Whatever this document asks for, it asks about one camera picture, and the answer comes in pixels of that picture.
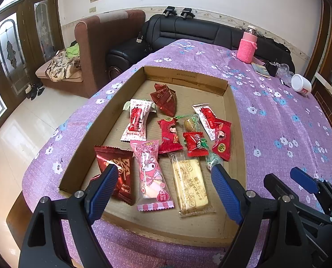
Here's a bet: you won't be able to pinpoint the pink sleeved bottle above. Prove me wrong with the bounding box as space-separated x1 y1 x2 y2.
237 25 259 64

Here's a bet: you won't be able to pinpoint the green-edged clear pastry packet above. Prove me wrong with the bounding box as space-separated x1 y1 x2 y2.
176 113 204 134

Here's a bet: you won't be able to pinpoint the pink cartoon snack packet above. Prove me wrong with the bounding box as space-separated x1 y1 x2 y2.
130 139 174 212

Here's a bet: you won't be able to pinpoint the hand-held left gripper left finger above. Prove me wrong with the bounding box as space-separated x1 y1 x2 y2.
18 163 120 268

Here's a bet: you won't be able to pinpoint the red cartoon-face snack packet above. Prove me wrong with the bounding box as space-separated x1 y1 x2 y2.
211 118 232 162
157 118 184 154

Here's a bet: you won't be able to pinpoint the shallow cardboard box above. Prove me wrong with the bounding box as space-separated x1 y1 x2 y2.
58 65 248 247

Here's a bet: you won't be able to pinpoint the dark red snack packet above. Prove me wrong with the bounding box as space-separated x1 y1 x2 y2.
94 145 136 205
150 83 178 117

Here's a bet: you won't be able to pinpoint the clear biscuit packet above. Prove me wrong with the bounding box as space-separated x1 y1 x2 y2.
167 152 215 217

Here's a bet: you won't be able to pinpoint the brown armchair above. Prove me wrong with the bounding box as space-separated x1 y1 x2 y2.
35 9 146 99

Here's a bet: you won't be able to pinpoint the wooden glass-panel doors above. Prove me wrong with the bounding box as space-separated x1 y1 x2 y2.
0 0 64 134

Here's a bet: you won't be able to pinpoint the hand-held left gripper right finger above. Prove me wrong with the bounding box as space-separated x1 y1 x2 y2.
211 164 320 268

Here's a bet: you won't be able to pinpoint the patterned cloth pile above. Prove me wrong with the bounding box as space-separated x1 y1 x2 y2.
45 50 81 82

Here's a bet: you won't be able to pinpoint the green candy packet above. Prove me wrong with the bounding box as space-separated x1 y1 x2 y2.
205 152 224 172

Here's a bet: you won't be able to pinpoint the green cloth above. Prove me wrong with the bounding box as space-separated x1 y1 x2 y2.
65 40 80 58

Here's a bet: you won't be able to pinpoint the purple floral tablecloth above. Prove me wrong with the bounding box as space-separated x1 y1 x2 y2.
21 38 332 268

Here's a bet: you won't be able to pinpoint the black bag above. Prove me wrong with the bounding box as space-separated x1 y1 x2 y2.
257 35 291 55

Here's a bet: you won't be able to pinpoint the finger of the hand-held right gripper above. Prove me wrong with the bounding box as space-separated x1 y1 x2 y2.
290 167 327 194
264 173 323 213

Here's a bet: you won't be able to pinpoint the small notebook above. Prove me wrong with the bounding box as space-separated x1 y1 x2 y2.
251 62 270 76

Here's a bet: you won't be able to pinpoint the black leather sofa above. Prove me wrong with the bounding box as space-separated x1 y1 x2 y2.
106 14 296 76

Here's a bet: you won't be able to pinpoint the small red candy packet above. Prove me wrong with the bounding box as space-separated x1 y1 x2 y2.
183 131 210 157

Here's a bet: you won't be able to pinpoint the black pouch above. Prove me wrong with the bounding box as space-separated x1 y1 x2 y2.
265 61 279 77

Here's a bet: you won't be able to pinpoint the white red-label snack packet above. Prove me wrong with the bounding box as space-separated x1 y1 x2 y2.
192 103 219 141
120 98 157 143

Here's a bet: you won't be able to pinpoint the wooden cabinet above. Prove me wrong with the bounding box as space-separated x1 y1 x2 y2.
305 0 332 123

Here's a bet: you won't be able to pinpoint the white plastic jar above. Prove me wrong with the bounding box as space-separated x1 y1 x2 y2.
291 73 313 94

